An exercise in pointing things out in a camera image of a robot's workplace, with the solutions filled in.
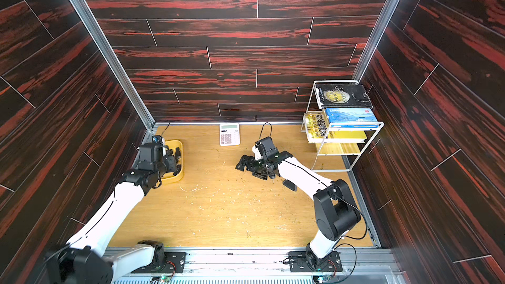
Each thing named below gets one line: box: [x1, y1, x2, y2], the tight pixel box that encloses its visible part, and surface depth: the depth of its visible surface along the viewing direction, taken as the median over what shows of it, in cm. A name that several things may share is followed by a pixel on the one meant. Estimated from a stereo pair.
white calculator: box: [219, 122, 241, 146], surface depth 114 cm
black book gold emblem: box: [314, 84, 373, 109], surface depth 84 cm
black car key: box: [282, 178, 298, 192], surface depth 95 cm
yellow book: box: [303, 111, 367, 141], surface depth 93 cm
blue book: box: [324, 107, 379, 129], surface depth 78 cm
